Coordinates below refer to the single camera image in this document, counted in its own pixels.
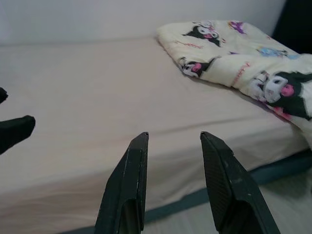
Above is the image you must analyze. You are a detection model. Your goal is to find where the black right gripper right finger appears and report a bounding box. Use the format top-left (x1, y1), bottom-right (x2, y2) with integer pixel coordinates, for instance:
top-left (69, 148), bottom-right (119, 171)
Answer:
top-left (200, 131), bottom-right (281, 234)

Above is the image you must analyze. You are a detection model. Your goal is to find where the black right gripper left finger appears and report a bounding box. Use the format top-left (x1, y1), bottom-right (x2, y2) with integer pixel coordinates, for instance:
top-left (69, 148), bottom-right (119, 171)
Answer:
top-left (94, 132), bottom-right (149, 234)

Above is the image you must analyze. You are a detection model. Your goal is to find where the cream cartoon print blanket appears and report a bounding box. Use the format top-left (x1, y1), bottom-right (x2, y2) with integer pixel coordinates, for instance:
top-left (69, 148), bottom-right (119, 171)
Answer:
top-left (156, 19), bottom-right (312, 137)

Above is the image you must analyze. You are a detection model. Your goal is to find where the mattress with cream sheet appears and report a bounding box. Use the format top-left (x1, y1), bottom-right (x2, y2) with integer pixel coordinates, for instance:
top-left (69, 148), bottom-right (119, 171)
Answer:
top-left (0, 36), bottom-right (312, 232)

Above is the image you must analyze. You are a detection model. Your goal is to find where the dark panel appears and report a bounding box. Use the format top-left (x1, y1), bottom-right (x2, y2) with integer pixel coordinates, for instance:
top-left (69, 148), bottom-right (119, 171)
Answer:
top-left (272, 0), bottom-right (312, 53)

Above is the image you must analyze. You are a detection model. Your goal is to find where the teal upholstered bed frame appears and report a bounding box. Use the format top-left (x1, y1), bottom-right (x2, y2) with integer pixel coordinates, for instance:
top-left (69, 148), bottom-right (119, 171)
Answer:
top-left (58, 151), bottom-right (312, 234)

